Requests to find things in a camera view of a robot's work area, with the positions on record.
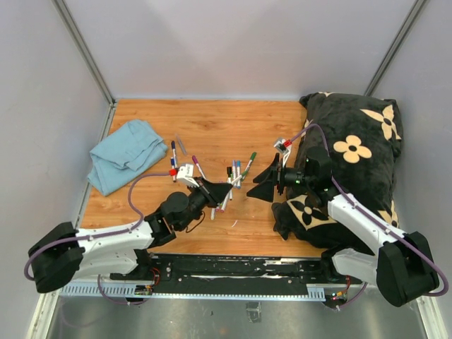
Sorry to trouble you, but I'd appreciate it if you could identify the purple cap marker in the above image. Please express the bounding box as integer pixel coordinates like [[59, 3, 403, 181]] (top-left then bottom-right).
[[191, 155, 207, 179]]

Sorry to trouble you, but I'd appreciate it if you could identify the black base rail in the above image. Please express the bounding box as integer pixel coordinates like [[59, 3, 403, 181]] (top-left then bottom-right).
[[59, 254, 361, 302]]

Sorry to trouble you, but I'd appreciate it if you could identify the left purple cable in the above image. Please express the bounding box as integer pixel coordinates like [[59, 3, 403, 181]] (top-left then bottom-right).
[[23, 172, 177, 282]]

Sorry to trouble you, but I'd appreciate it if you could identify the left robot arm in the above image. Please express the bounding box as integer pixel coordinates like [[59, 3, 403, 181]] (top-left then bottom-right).
[[24, 177, 232, 293]]

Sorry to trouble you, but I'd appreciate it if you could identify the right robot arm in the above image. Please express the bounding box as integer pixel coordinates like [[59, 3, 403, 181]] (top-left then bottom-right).
[[247, 147, 449, 307]]

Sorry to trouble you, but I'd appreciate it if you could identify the black floral pillow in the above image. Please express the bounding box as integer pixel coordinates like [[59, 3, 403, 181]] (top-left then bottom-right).
[[271, 92, 403, 254]]

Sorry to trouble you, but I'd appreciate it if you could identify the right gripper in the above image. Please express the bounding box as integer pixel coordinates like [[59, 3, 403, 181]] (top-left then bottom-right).
[[246, 153, 314, 203]]

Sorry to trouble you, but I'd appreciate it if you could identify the dark green rainbow marker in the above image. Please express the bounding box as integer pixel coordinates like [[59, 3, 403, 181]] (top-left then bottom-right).
[[242, 152, 257, 181]]

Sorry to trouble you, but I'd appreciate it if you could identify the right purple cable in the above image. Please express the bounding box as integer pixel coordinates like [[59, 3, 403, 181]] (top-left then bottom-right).
[[287, 123, 446, 298]]

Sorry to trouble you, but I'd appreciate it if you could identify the grey clear pen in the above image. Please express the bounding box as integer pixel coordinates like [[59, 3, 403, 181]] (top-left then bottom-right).
[[175, 134, 188, 156]]

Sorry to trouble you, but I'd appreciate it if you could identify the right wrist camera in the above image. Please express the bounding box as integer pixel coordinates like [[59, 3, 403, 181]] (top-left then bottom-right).
[[273, 138, 292, 167]]

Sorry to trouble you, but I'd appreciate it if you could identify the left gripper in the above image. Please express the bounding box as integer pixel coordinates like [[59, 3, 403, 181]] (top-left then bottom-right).
[[178, 177, 232, 231]]

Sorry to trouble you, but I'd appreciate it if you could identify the light green cap marker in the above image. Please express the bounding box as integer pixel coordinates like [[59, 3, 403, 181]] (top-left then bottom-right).
[[218, 171, 234, 207]]

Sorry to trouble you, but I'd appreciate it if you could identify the light blue cloth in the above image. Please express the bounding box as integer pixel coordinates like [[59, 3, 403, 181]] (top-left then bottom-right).
[[88, 119, 168, 196]]

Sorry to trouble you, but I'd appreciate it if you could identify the sky blue cap marker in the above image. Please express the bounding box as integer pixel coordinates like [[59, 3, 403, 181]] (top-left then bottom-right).
[[236, 160, 242, 189]]

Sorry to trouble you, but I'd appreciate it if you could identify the dark blue marker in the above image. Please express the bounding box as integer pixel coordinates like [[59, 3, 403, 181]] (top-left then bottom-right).
[[171, 141, 177, 159]]

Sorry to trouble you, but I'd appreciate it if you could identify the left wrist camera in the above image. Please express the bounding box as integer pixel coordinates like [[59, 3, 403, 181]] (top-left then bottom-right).
[[177, 163, 198, 187]]

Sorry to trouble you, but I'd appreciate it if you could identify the purple cable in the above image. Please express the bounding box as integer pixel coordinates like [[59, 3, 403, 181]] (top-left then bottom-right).
[[287, 123, 446, 298], [23, 172, 177, 282]]

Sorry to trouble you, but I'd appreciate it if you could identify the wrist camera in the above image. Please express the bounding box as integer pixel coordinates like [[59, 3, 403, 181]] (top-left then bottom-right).
[[177, 163, 198, 187], [273, 138, 292, 167]]

